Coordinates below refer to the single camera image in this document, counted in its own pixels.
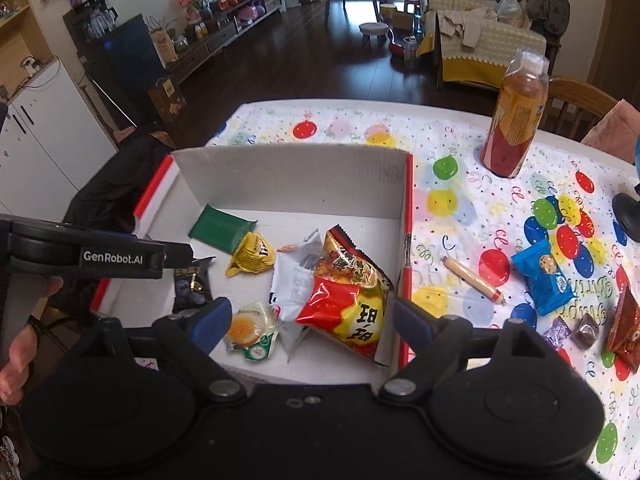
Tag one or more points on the person's left hand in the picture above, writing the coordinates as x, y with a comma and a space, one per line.
17, 375

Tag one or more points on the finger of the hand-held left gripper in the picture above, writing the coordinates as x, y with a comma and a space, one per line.
178, 256

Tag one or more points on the wooden shelf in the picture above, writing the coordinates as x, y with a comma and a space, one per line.
22, 20

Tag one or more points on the white cabinet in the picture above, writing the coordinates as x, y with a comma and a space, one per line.
45, 135

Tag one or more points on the pink flower bouquet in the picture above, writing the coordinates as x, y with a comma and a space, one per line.
189, 2

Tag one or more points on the purple candy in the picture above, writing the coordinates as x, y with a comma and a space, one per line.
556, 334

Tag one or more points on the brown paper bag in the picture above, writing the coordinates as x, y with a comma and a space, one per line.
167, 100

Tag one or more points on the cream sofa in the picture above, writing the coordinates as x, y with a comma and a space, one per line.
500, 52

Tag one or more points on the black cabinet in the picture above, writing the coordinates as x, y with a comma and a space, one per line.
120, 65

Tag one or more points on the clear orange pastry packet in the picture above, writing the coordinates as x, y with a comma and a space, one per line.
250, 332

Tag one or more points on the green snack packet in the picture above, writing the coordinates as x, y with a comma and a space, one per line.
222, 227

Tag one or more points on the orange drink bottle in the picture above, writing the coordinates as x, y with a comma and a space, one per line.
515, 120

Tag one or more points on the small clear candy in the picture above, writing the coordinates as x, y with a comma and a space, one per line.
586, 335

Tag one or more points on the black snack packet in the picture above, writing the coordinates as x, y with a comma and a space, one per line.
192, 287

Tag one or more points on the yellow candy bag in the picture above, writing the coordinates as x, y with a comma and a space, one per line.
252, 257

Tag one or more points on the wooden television cabinet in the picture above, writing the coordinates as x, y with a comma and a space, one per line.
225, 35

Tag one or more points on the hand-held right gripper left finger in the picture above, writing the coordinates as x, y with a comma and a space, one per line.
212, 320

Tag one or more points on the wooden chair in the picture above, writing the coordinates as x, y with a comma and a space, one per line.
575, 105

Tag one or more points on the pink cloth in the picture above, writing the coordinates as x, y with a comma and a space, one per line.
615, 130

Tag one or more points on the beige cloth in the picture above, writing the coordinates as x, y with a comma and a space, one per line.
467, 27

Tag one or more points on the blue cookie packet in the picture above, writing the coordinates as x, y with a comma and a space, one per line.
542, 275

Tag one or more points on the sausage stick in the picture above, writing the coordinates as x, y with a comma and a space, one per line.
472, 280

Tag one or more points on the black jacket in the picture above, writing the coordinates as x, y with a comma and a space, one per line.
115, 185

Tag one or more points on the blue desk globe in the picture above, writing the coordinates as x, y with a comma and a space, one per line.
629, 217

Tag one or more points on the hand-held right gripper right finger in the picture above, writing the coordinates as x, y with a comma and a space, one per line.
412, 322

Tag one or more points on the balloon print tablecloth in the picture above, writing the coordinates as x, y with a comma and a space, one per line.
350, 120

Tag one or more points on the brown foil snack packet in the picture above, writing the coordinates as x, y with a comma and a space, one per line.
627, 330

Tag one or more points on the red and white cardboard box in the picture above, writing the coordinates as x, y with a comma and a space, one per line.
300, 180

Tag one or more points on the white snack packet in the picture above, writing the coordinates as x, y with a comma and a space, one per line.
292, 285

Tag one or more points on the small round stool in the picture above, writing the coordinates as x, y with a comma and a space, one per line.
375, 32

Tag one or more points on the red yellow snack packet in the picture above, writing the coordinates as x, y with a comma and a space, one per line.
350, 300

